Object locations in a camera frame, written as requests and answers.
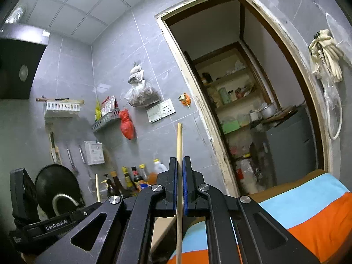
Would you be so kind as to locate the white wall box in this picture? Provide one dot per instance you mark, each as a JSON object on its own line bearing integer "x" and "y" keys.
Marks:
{"x": 94, "y": 153}

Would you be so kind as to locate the snack packets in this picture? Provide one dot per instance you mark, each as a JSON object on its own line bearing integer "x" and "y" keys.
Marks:
{"x": 106, "y": 106}

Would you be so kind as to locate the wooden pantry shelf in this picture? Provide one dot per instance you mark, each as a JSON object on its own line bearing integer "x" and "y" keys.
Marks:
{"x": 233, "y": 110}

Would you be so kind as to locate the pale green jar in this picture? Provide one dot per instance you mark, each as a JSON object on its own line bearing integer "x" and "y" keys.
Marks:
{"x": 224, "y": 95}

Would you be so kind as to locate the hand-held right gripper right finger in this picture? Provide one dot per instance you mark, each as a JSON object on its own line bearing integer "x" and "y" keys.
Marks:
{"x": 186, "y": 176}

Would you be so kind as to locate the red plastic bag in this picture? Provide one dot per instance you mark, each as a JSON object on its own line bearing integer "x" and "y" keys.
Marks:
{"x": 127, "y": 126}

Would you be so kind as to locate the plastic bag of dried goods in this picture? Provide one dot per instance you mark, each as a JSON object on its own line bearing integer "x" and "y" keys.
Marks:
{"x": 141, "y": 96}

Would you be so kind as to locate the blue orange brown striped cloth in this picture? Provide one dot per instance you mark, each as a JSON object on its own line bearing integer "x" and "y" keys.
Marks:
{"x": 316, "y": 220}

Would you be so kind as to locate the black range hood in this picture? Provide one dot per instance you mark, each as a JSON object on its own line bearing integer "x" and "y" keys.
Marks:
{"x": 16, "y": 66}

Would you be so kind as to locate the white wall socket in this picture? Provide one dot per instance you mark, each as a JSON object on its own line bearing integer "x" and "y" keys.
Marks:
{"x": 161, "y": 111}

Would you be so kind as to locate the wooden chopstick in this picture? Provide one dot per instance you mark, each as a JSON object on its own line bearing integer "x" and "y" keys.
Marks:
{"x": 97, "y": 187}
{"x": 179, "y": 143}

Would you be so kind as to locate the grey refrigerator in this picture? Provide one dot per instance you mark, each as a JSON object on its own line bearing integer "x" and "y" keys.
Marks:
{"x": 291, "y": 148}

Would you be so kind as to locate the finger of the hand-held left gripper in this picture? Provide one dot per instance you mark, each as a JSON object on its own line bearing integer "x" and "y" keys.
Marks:
{"x": 85, "y": 213}

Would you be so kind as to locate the green box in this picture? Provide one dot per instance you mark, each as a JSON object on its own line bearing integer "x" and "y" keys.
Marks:
{"x": 230, "y": 128}

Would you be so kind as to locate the grey wall rack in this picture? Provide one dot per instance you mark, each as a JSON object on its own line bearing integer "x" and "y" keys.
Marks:
{"x": 106, "y": 122}

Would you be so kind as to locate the cream work gloves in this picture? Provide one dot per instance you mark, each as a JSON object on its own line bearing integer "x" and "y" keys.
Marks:
{"x": 328, "y": 49}

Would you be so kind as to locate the hanging cleaver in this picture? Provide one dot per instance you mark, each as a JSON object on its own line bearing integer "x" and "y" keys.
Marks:
{"x": 55, "y": 150}

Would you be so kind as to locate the hanging metal ladle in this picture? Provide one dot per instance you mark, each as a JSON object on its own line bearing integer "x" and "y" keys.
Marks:
{"x": 71, "y": 159}

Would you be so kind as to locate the cardboard sheet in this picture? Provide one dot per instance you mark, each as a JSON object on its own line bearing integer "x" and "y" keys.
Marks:
{"x": 162, "y": 233}

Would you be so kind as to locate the black wok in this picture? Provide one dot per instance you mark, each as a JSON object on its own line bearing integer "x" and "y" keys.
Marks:
{"x": 55, "y": 181}

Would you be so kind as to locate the row of sauce bottles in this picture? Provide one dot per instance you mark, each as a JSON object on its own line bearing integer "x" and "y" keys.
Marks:
{"x": 134, "y": 178}

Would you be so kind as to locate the clear plastic bag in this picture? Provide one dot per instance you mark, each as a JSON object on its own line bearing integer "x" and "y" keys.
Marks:
{"x": 331, "y": 90}

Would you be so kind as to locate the white wall rack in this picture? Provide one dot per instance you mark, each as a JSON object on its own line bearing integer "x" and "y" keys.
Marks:
{"x": 63, "y": 108}

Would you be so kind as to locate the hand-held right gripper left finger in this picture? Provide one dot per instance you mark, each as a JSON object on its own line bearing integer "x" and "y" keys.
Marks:
{"x": 173, "y": 176}

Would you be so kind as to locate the wooden door frame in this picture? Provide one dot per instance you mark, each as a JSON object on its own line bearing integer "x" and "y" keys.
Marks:
{"x": 187, "y": 88}

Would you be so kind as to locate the metal pot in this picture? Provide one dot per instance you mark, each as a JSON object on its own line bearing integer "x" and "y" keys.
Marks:
{"x": 267, "y": 112}

